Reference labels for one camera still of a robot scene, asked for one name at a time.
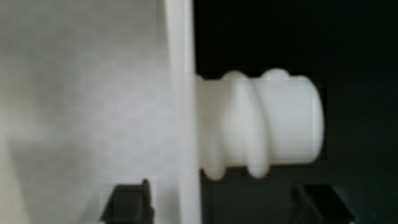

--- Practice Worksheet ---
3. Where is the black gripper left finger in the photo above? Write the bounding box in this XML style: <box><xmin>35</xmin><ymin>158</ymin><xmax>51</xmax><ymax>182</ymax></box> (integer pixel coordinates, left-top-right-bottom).
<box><xmin>99</xmin><ymin>179</ymin><xmax>154</xmax><ymax>224</ymax></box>

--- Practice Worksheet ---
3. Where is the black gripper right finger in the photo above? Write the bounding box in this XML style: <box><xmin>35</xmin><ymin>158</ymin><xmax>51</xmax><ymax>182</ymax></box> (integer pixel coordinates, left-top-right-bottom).
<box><xmin>289</xmin><ymin>184</ymin><xmax>380</xmax><ymax>224</ymax></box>

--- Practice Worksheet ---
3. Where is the white cabinet body box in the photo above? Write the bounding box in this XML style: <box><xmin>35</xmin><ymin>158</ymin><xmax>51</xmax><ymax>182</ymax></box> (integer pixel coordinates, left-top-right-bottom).
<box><xmin>0</xmin><ymin>0</ymin><xmax>325</xmax><ymax>224</ymax></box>

